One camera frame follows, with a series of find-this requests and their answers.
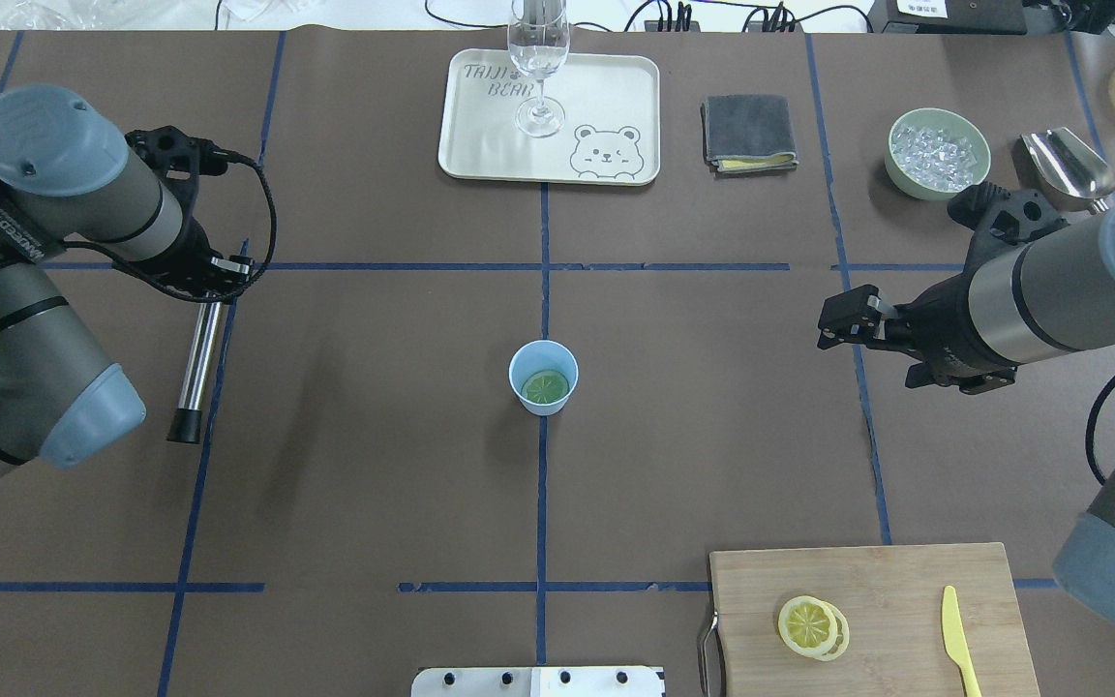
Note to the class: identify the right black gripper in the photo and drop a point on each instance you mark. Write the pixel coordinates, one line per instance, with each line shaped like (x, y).
(940, 334)

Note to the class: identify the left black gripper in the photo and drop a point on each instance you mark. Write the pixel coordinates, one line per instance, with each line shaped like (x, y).
(193, 248)

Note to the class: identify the steel muddler black tip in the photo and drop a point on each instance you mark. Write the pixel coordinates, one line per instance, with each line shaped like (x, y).
(187, 422)

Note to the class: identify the lemon slice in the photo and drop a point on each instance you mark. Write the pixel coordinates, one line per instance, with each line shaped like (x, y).
(844, 634)
(809, 626)
(546, 387)

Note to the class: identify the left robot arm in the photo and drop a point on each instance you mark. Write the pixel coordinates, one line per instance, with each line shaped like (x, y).
(70, 180)

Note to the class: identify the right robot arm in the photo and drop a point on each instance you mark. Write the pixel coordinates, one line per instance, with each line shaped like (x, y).
(1034, 287)

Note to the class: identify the light blue cup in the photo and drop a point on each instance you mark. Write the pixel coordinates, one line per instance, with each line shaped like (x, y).
(541, 355)

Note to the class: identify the green bowl of ice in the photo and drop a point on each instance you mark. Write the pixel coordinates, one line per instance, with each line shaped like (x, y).
(933, 154)

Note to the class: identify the grey folded cloth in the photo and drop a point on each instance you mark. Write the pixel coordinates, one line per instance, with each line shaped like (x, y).
(748, 133)

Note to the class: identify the steel ice scoop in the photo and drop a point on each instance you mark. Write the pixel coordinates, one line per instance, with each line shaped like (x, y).
(1071, 168)

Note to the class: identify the wooden cutting board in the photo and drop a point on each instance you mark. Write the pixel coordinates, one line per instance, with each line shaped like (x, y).
(892, 597)

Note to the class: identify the black device box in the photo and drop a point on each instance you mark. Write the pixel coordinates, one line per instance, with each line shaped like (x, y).
(1004, 18)

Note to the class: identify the cream bear tray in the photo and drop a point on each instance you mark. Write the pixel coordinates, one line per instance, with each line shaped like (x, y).
(607, 107)

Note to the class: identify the yellow plastic knife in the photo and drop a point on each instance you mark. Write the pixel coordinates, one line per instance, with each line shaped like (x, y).
(955, 644)

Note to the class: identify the black power strip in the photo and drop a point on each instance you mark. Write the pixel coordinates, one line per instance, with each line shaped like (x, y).
(672, 17)

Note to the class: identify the clear wine glass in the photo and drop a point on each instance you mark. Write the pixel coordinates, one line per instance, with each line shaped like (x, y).
(538, 41)

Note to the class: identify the white metal mounting plate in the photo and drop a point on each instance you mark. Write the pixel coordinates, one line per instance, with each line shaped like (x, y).
(611, 680)

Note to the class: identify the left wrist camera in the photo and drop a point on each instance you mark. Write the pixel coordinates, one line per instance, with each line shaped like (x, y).
(179, 160)

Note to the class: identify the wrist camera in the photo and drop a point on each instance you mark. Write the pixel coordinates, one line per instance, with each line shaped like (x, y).
(179, 160)
(1002, 220)

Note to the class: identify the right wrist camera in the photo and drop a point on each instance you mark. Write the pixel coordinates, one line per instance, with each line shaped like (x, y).
(1002, 220)

